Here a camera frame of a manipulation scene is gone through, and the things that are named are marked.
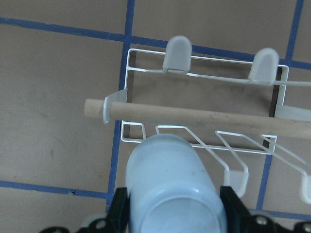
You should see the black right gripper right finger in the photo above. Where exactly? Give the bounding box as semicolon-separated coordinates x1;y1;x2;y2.
220;186;250;233

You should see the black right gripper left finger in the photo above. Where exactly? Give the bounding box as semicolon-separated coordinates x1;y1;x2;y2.
106;187;130;233

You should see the light blue plastic cup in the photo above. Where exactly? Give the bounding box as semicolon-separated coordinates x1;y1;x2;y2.
125;134;227;233

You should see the white wire cup rack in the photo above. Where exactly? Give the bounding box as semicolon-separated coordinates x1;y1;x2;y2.
84;35;311;202

